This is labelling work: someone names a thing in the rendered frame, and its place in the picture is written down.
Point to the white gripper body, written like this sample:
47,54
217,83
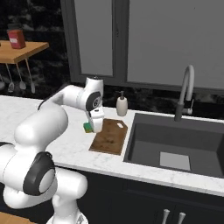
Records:
96,122

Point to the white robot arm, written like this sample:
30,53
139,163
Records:
38,128

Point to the green and yellow sponge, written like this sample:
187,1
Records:
86,127

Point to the brown wooden cutting board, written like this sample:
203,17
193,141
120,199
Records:
110,136

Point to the white soap dispenser bottle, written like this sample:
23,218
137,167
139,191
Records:
122,106

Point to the hanging metal utensil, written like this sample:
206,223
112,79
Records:
21,77
30,76
10,79

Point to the dark grey sink basin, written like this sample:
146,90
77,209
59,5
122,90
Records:
175,145

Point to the dark cupboard door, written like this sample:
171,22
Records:
140,201

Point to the grey framed window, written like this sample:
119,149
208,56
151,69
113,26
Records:
145,40

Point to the grey and white tap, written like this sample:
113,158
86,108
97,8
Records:
186,90

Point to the red jar with black lid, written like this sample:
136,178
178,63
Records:
16,37

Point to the wooden wall shelf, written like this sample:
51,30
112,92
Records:
17,51

